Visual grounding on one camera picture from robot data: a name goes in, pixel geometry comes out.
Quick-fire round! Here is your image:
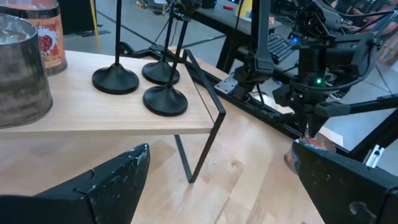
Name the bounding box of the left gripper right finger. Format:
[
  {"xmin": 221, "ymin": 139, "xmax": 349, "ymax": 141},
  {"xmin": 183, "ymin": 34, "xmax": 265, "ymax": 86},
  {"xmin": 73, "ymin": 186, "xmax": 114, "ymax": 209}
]
[{"xmin": 291, "ymin": 140, "xmax": 398, "ymax": 224}]

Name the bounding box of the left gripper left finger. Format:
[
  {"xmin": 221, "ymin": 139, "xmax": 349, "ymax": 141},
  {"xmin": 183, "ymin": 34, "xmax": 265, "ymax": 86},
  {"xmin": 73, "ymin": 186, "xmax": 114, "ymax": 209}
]
[{"xmin": 34, "ymin": 142, "xmax": 152, "ymax": 224}]

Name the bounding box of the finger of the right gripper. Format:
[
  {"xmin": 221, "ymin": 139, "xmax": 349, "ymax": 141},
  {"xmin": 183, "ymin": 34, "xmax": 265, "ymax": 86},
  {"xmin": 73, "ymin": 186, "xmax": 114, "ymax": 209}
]
[
  {"xmin": 308, "ymin": 114, "xmax": 326, "ymax": 138},
  {"xmin": 297, "ymin": 106, "xmax": 311, "ymax": 136}
]

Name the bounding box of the orange topped candle jar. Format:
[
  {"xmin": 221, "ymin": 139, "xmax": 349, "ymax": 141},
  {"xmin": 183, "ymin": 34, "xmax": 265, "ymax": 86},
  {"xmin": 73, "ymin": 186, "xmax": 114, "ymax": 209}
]
[
  {"xmin": 284, "ymin": 133, "xmax": 337, "ymax": 174},
  {"xmin": 0, "ymin": 0, "xmax": 68, "ymax": 77}
]

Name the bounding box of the black metal candlestick holder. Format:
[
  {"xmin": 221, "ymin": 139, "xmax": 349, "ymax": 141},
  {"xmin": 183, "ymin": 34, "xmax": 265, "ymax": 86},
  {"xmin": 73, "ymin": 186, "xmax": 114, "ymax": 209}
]
[
  {"xmin": 142, "ymin": 0, "xmax": 181, "ymax": 85},
  {"xmin": 142, "ymin": 0, "xmax": 203, "ymax": 118},
  {"xmin": 91, "ymin": 0, "xmax": 140, "ymax": 95}
]

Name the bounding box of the grey candle jar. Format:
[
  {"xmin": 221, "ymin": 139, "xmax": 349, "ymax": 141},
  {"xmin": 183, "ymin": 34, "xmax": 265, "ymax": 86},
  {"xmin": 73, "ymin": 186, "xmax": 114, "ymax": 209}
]
[{"xmin": 0, "ymin": 12, "xmax": 53, "ymax": 129}]

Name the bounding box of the backlit black keyboard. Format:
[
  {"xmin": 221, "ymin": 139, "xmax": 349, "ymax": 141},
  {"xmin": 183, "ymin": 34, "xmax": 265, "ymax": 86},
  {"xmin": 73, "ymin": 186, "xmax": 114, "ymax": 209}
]
[{"xmin": 266, "ymin": 32, "xmax": 295, "ymax": 65}]

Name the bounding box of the dark grey desk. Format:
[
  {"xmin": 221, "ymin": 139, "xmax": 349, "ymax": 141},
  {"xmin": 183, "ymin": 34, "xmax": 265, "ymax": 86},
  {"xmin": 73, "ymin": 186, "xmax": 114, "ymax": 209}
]
[{"xmin": 189, "ymin": 0, "xmax": 299, "ymax": 74}]

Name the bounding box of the black floor cabinet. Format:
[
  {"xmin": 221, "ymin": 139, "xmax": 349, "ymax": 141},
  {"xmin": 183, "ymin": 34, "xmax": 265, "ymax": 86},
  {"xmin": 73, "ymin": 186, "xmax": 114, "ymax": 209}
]
[{"xmin": 57, "ymin": 0, "xmax": 98, "ymax": 35}]

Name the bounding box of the wooden shelf riser black frame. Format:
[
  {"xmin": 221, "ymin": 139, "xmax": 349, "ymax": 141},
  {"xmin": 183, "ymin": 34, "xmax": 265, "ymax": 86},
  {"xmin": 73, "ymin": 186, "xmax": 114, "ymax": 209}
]
[{"xmin": 0, "ymin": 48, "xmax": 227, "ymax": 184}]

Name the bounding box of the long yellow cable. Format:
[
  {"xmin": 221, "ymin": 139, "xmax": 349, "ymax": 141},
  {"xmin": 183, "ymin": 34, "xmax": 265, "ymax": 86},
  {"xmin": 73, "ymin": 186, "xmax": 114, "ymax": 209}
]
[{"xmin": 89, "ymin": 0, "xmax": 103, "ymax": 54}]

